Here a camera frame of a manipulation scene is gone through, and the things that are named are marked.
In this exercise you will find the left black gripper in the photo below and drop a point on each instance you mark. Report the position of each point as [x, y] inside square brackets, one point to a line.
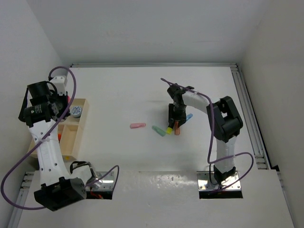
[63, 98]

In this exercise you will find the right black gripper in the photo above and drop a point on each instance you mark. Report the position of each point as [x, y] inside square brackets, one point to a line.
[181, 119]

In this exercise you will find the pastel blue correction tape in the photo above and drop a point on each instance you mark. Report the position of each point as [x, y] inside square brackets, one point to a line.
[189, 116]

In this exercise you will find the yellow capped black highlighter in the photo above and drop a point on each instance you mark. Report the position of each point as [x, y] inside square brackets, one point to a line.
[169, 131]

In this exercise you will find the orange capped black highlighter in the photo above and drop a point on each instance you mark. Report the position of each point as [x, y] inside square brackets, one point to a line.
[59, 136]

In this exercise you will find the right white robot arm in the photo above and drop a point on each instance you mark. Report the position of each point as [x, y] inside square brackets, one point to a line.
[224, 120]

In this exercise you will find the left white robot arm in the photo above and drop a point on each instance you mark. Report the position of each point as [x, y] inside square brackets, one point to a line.
[59, 187]

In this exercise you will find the pastel green correction tape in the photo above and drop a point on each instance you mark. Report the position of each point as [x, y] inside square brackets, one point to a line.
[159, 130]

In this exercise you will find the wooden divided tray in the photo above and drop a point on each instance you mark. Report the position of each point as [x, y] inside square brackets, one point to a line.
[71, 131]

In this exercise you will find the pastel pink correction tape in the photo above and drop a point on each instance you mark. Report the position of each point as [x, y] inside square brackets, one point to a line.
[137, 125]

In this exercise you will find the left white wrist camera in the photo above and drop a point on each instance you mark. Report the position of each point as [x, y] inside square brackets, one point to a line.
[60, 83]

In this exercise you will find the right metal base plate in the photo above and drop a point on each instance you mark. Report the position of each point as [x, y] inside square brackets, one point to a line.
[207, 182]

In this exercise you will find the metal base plate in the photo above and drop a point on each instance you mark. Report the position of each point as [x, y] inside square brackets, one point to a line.
[104, 184]
[207, 182]

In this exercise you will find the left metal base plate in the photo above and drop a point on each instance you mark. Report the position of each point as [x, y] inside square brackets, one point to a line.
[104, 184]

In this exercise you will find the aluminium frame rail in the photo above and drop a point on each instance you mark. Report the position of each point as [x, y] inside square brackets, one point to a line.
[255, 135]

